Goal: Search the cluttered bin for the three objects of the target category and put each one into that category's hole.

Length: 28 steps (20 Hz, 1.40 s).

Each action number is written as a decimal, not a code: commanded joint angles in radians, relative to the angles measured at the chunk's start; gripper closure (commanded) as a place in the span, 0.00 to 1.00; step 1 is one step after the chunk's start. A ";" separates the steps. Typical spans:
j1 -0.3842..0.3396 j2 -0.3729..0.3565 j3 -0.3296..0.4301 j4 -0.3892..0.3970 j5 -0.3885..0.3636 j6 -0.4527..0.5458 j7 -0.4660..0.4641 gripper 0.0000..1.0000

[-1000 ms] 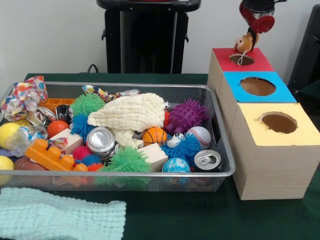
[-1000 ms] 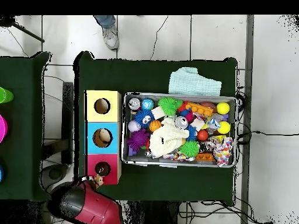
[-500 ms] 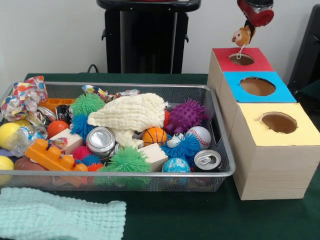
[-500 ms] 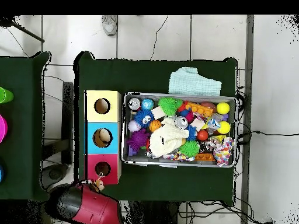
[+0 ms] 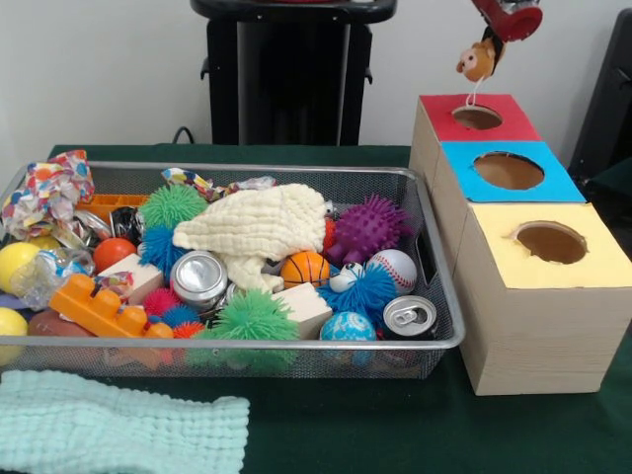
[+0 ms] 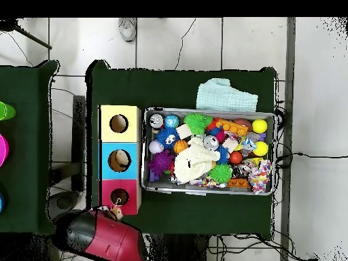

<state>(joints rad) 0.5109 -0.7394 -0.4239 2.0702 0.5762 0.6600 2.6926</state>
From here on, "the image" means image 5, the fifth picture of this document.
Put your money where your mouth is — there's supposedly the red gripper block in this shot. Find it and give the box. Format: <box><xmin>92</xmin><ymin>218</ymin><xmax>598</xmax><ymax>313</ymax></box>
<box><xmin>472</xmin><ymin>0</ymin><xmax>544</xmax><ymax>72</ymax></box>

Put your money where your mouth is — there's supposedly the brown teddy bear plush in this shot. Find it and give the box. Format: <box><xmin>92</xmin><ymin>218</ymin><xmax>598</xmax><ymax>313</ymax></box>
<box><xmin>455</xmin><ymin>38</ymin><xmax>498</xmax><ymax>108</ymax></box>

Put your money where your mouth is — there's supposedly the purple spiky ball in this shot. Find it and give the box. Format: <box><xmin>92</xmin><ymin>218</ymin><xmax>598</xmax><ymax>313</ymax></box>
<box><xmin>326</xmin><ymin>194</ymin><xmax>411</xmax><ymax>266</ymax></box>

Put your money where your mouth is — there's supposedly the cream yellow muslin cloth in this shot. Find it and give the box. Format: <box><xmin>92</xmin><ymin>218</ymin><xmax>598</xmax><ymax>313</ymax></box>
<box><xmin>173</xmin><ymin>184</ymin><xmax>329</xmax><ymax>294</ymax></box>

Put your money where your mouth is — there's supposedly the mint green muslin cloth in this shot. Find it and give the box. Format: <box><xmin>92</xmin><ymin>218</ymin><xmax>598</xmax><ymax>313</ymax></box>
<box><xmin>0</xmin><ymin>370</ymin><xmax>251</xmax><ymax>474</ymax></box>

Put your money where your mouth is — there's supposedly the wooden box with three holes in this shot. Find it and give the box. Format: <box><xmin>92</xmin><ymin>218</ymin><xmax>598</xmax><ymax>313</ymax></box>
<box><xmin>409</xmin><ymin>93</ymin><xmax>632</xmax><ymax>396</ymax></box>

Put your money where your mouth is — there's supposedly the clear mesh bin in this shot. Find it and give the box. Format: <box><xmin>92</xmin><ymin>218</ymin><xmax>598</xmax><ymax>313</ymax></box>
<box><xmin>0</xmin><ymin>158</ymin><xmax>467</xmax><ymax>378</ymax></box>

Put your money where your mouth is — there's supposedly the black chair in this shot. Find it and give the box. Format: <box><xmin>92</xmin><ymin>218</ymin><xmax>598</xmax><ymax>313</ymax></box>
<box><xmin>568</xmin><ymin>8</ymin><xmax>632</xmax><ymax>194</ymax></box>

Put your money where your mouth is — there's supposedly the white baseball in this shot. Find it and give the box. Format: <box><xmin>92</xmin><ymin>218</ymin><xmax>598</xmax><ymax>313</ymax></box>
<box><xmin>367</xmin><ymin>248</ymin><xmax>419</xmax><ymax>295</ymax></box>

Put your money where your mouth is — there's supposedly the blue spiky ball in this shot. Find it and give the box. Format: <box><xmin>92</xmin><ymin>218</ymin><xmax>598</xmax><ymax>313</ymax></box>
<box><xmin>318</xmin><ymin>262</ymin><xmax>398</xmax><ymax>327</ymax></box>

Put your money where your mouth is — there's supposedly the silver can with pull tab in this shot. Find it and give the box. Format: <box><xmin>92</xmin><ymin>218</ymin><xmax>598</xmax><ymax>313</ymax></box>
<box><xmin>383</xmin><ymin>295</ymin><xmax>437</xmax><ymax>340</ymax></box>

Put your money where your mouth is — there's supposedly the small orange basketball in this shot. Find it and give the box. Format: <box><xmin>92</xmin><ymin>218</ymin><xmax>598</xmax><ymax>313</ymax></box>
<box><xmin>280</xmin><ymin>250</ymin><xmax>332</xmax><ymax>289</ymax></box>

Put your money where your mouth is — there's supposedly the small globe ball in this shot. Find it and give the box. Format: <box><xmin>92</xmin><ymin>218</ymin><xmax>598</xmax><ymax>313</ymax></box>
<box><xmin>319</xmin><ymin>311</ymin><xmax>377</xmax><ymax>343</ymax></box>

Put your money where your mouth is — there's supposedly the small green spiky ball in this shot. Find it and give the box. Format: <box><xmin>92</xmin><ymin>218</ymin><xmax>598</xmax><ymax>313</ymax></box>
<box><xmin>138</xmin><ymin>184</ymin><xmax>208</xmax><ymax>231</ymax></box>

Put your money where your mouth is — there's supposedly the large green spiky ball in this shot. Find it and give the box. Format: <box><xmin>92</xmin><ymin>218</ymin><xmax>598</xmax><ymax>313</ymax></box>
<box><xmin>202</xmin><ymin>289</ymin><xmax>300</xmax><ymax>345</ymax></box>

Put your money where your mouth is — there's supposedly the dark green table cloth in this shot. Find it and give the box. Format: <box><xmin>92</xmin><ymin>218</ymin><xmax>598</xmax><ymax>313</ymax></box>
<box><xmin>0</xmin><ymin>143</ymin><xmax>632</xmax><ymax>474</ymax></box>

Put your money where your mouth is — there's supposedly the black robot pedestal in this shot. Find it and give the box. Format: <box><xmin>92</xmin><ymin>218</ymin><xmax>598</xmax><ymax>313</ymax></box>
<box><xmin>191</xmin><ymin>0</ymin><xmax>398</xmax><ymax>147</ymax></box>

